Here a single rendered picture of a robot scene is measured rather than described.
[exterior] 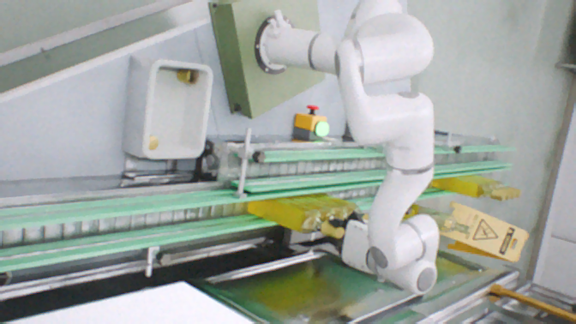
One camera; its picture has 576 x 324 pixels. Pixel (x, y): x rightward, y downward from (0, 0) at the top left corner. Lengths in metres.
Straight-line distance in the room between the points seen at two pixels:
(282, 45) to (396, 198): 0.57
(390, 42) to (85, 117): 0.67
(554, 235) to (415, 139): 6.32
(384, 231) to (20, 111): 0.75
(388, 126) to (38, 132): 0.71
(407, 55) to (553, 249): 6.37
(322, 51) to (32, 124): 0.65
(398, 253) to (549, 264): 6.31
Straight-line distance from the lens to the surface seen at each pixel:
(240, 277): 1.32
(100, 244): 1.18
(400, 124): 0.96
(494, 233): 4.69
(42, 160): 1.28
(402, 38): 1.02
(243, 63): 1.43
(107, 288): 1.30
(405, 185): 1.02
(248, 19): 1.43
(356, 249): 1.25
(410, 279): 1.13
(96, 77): 1.30
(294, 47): 1.40
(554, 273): 7.34
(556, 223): 7.23
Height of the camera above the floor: 1.88
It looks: 40 degrees down
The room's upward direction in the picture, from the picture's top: 107 degrees clockwise
